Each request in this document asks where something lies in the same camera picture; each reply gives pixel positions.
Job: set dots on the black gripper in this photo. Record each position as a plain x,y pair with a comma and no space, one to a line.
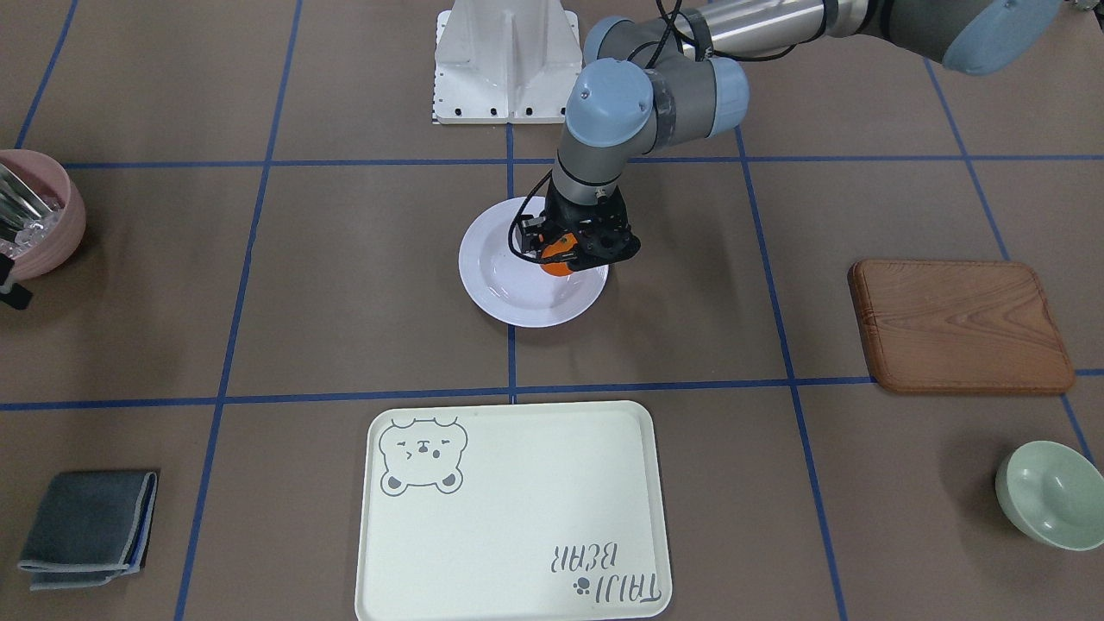
559,217

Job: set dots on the orange fruit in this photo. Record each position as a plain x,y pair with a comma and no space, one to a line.
556,255

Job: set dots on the white plate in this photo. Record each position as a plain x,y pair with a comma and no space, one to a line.
518,292

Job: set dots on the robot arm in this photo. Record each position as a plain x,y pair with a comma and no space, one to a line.
647,86

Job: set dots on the cream bear tray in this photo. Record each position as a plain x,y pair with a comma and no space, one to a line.
513,512

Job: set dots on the wooden cutting board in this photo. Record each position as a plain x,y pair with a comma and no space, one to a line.
958,327

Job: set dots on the pink bowl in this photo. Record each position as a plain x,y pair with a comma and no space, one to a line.
48,217

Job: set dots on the metal ice scoop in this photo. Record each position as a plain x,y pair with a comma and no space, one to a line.
21,208

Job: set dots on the grey folded cloth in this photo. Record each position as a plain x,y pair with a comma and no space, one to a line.
91,528

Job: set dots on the green bowl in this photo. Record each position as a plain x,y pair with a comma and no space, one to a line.
1053,495

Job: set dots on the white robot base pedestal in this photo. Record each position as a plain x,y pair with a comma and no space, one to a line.
505,62

